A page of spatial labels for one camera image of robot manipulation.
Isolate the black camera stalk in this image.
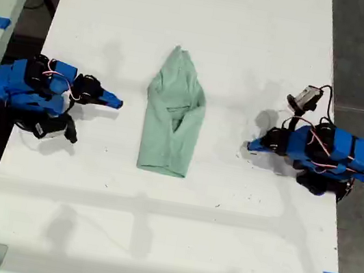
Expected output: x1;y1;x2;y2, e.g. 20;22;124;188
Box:
60;113;82;145
282;104;307;133

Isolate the pale green T-shirt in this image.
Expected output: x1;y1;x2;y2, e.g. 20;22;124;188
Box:
133;41;216;181

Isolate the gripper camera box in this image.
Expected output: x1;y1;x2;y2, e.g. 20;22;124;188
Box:
31;116;68;143
285;82;325;115

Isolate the black camera cable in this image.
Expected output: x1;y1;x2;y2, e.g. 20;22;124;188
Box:
313;83;339;125

